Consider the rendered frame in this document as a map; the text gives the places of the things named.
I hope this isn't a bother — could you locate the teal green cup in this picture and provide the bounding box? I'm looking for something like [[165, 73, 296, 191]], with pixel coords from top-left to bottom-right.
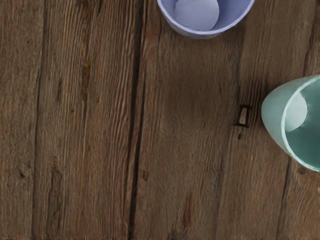
[[260, 74, 320, 173]]

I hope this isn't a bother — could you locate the lavender blue cup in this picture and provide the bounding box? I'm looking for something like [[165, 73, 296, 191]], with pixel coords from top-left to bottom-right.
[[156, 0, 256, 40]]

